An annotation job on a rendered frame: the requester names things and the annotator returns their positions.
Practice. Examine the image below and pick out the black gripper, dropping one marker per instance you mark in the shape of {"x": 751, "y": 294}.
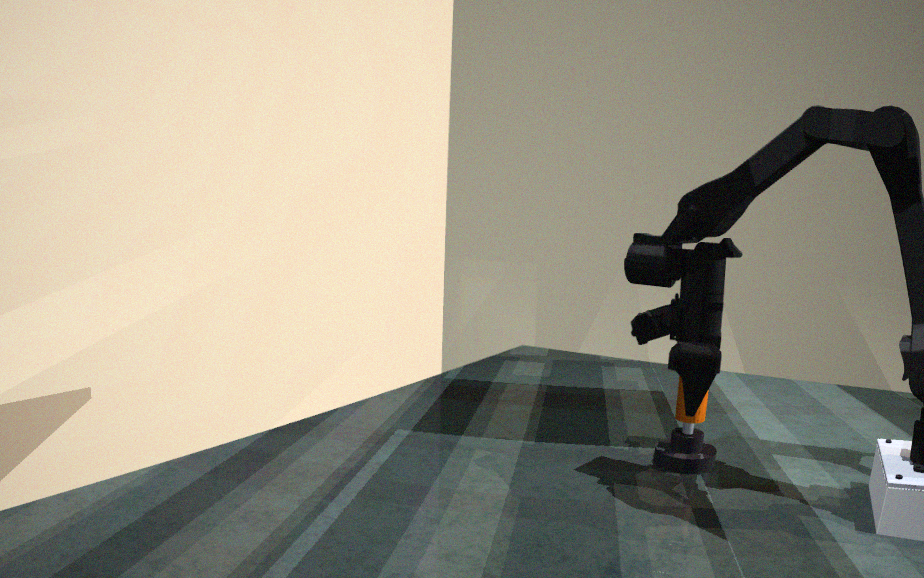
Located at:
{"x": 696, "y": 357}

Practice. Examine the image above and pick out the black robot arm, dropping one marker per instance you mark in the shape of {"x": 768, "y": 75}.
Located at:
{"x": 889, "y": 133}

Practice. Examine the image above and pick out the black round pedestal with silver shaft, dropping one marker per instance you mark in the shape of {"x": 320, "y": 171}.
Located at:
{"x": 685, "y": 452}

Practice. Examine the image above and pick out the orange cylinder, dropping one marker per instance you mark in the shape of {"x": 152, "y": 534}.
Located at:
{"x": 680, "y": 408}

